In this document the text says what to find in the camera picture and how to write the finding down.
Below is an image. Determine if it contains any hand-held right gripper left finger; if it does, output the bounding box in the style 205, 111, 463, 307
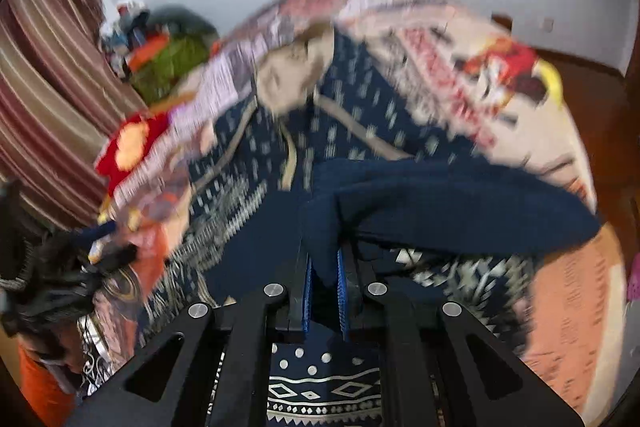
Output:
65, 249, 314, 427

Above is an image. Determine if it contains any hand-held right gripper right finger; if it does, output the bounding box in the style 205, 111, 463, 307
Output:
337, 249, 587, 427

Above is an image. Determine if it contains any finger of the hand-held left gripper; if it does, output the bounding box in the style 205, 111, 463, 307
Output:
87, 243, 139, 277
65, 219, 124, 253

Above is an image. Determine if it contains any navy printed garment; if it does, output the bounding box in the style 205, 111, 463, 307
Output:
140, 29, 602, 427

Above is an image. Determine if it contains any red plush toy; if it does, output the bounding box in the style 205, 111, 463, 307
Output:
95, 114, 172, 198

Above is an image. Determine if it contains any orange cloth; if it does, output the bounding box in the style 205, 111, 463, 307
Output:
17, 344, 81, 427

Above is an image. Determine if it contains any brown striped curtain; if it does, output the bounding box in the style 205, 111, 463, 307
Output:
0, 0, 151, 233

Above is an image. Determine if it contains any orange box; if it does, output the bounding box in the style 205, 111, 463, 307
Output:
127, 34, 171, 68

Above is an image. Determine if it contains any pile of small clutter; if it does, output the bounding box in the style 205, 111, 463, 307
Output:
100, 0, 151, 72

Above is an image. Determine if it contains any newspaper print blanket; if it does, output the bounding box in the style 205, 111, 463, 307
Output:
95, 0, 626, 418

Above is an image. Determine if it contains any purple object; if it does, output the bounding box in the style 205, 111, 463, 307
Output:
625, 251, 640, 304

